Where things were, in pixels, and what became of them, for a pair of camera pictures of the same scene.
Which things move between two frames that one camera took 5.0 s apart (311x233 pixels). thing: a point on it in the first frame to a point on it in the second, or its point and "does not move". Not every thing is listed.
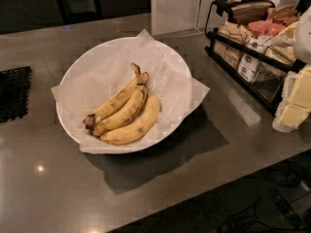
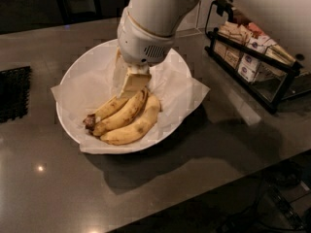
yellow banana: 139,129 does not move
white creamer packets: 250,61 does not move
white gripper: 303,38 to 140,44
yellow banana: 130,114 does not move
